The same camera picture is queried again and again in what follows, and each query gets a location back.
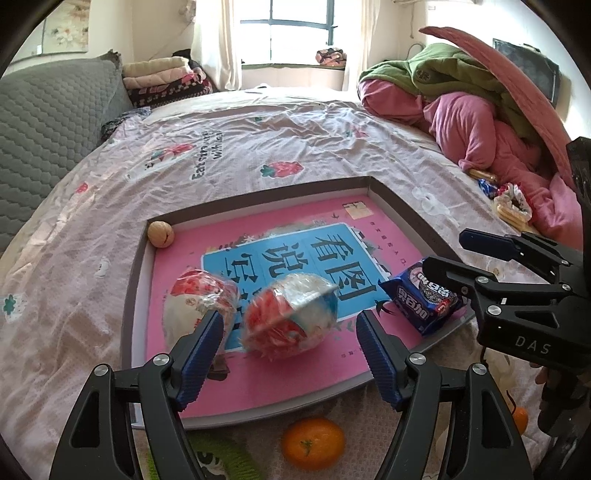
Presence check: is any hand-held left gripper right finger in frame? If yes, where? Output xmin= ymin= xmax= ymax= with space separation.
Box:
xmin=355 ymin=310 xmax=527 ymax=480

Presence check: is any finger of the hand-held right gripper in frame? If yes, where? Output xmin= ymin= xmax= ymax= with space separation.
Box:
xmin=459 ymin=229 xmax=578 ymax=283
xmin=422 ymin=257 xmax=504 ymax=315

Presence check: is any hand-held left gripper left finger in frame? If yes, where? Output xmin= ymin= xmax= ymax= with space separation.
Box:
xmin=48 ymin=310 xmax=225 ymax=480

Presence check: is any blue cookie packet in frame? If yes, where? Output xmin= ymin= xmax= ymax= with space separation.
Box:
xmin=379 ymin=258 xmax=465 ymax=336

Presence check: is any white toy egg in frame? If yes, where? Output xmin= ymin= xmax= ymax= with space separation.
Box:
xmin=164 ymin=269 xmax=241 ymax=354

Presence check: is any grey shallow cardboard box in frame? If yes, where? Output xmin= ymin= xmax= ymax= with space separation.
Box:
xmin=121 ymin=175 xmax=478 ymax=432

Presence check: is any green fuzzy ring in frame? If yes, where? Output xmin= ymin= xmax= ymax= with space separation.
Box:
xmin=148 ymin=434 xmax=259 ymax=480

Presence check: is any brown walnut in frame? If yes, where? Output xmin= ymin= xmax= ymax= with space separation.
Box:
xmin=147 ymin=220 xmax=175 ymax=248

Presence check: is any person's right hand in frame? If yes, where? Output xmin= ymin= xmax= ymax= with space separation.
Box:
xmin=532 ymin=362 xmax=578 ymax=432

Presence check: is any striped snack packet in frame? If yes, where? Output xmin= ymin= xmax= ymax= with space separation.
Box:
xmin=492 ymin=183 xmax=534 ymax=230

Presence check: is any pink and blue book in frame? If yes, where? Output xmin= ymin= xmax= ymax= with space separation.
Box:
xmin=150 ymin=196 xmax=467 ymax=414

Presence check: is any pink quilt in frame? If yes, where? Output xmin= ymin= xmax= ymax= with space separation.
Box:
xmin=358 ymin=78 xmax=585 ymax=252

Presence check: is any large pink flat cushion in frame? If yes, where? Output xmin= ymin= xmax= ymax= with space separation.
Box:
xmin=419 ymin=25 xmax=578 ymax=185

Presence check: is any green blanket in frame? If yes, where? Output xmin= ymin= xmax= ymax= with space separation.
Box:
xmin=360 ymin=44 xmax=541 ymax=139

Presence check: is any white curtain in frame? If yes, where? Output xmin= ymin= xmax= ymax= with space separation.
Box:
xmin=342 ymin=0 xmax=416 ymax=90
xmin=190 ymin=0 xmax=243 ymax=90

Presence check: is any floral cushion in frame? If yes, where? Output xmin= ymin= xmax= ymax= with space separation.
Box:
xmin=315 ymin=47 xmax=347 ymax=66

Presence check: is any dark patterned cloth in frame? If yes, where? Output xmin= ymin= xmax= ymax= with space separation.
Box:
xmin=99 ymin=107 xmax=153 ymax=139

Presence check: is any grey quilted headboard cover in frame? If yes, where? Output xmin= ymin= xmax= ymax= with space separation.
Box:
xmin=0 ymin=53 xmax=134 ymax=250

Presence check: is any stack of folded blankets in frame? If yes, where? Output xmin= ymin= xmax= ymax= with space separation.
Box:
xmin=121 ymin=56 xmax=218 ymax=109

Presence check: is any window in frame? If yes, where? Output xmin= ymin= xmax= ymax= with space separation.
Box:
xmin=240 ymin=0 xmax=365 ymax=68

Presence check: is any dark framed wall panel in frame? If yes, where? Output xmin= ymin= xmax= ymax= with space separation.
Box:
xmin=492 ymin=38 xmax=561 ymax=109

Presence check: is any floral wall picture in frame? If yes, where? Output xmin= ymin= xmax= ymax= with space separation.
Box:
xmin=34 ymin=0 xmax=90 ymax=56

